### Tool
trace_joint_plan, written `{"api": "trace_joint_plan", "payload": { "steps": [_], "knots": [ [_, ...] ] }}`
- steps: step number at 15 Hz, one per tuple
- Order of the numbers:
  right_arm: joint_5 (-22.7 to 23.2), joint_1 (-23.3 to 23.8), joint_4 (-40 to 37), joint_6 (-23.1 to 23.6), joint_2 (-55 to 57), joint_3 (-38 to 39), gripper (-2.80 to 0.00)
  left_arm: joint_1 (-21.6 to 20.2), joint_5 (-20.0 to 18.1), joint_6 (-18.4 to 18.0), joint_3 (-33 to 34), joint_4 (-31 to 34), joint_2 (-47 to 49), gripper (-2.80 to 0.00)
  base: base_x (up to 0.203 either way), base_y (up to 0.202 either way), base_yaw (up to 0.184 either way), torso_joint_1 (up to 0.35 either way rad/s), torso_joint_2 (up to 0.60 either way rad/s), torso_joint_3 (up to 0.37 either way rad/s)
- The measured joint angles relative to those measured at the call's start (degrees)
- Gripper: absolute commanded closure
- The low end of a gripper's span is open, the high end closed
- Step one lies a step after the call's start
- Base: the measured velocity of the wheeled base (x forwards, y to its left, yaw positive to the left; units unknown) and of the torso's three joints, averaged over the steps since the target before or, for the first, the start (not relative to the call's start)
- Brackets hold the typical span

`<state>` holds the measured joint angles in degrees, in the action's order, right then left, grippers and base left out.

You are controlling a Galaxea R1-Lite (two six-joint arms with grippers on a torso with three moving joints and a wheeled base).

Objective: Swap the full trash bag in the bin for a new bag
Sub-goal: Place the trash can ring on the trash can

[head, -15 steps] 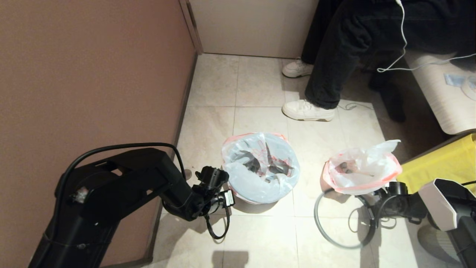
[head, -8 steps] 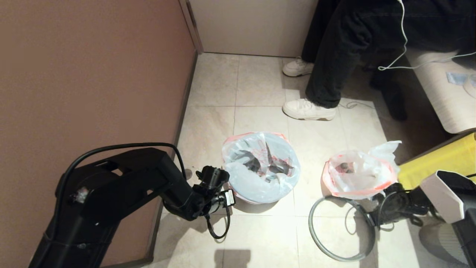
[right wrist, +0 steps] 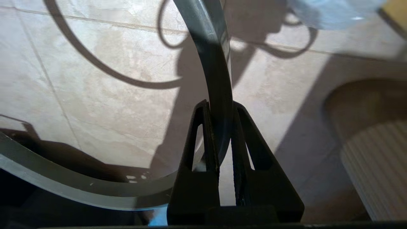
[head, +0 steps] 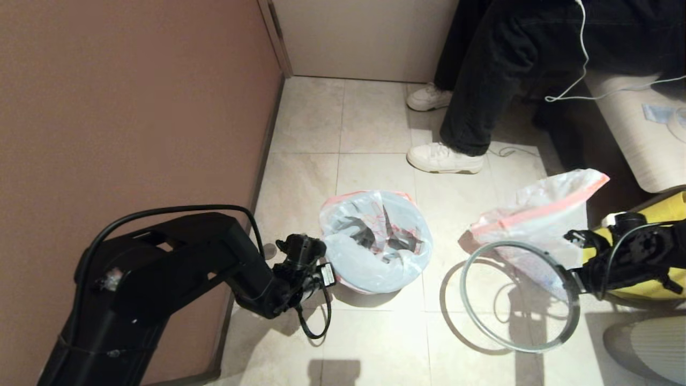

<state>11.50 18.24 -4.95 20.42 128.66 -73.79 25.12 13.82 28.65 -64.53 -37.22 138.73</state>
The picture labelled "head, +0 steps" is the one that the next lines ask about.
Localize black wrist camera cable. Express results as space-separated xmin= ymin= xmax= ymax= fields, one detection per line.
xmin=72 ymin=205 xmax=266 ymax=349
xmin=599 ymin=221 xmax=676 ymax=300

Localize white right sneaker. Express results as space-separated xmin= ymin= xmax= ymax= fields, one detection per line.
xmin=406 ymin=83 xmax=453 ymax=112

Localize grey bin ring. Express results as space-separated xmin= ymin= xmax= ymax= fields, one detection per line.
xmin=461 ymin=240 xmax=581 ymax=353

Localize person's black trouser leg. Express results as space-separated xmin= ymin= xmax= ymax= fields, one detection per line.
xmin=439 ymin=0 xmax=545 ymax=156
xmin=433 ymin=0 xmax=486 ymax=91

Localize yellow fabric bag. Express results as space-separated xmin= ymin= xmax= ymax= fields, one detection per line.
xmin=587 ymin=192 xmax=686 ymax=301

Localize person's right black trouser leg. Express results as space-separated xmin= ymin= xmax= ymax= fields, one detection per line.
xmin=433 ymin=0 xmax=486 ymax=91

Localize white left sneaker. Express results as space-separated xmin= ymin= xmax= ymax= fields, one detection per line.
xmin=406 ymin=141 xmax=484 ymax=175

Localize light blue packet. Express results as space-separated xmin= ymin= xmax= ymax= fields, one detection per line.
xmin=642 ymin=103 xmax=673 ymax=124

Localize white sneaker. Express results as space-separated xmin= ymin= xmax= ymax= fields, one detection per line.
xmin=406 ymin=141 xmax=484 ymax=175
xmin=406 ymin=83 xmax=453 ymax=112

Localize used translucent trash bag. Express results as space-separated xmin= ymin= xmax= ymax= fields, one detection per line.
xmin=471 ymin=169 xmax=610 ymax=301

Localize white charging cable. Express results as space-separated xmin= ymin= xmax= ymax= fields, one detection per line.
xmin=544 ymin=0 xmax=686 ymax=103

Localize fresh white plastic bag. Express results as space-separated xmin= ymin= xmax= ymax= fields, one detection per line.
xmin=319 ymin=189 xmax=434 ymax=295

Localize person's left black trouser leg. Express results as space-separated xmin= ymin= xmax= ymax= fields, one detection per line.
xmin=439 ymin=0 xmax=545 ymax=156

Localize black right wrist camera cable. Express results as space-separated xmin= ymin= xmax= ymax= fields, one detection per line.
xmin=599 ymin=221 xmax=676 ymax=300

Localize black left wrist camera cable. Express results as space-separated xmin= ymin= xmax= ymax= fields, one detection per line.
xmin=72 ymin=205 xmax=266 ymax=349

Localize brown textured partition panel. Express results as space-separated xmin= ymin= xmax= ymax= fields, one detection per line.
xmin=0 ymin=0 xmax=286 ymax=386

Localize black braided left cable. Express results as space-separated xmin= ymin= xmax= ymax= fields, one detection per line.
xmin=295 ymin=287 xmax=333 ymax=340

